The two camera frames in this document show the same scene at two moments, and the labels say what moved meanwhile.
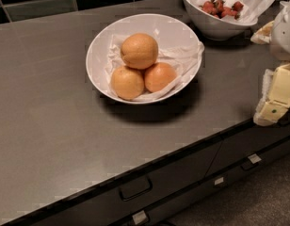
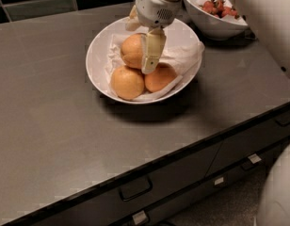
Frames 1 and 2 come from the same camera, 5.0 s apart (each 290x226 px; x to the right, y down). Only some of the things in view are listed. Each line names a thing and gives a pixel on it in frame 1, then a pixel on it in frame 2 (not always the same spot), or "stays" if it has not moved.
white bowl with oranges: x=180 y=47 stays
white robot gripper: x=284 y=32 -> x=154 y=10
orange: x=158 y=76 stays
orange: x=138 y=50 stays
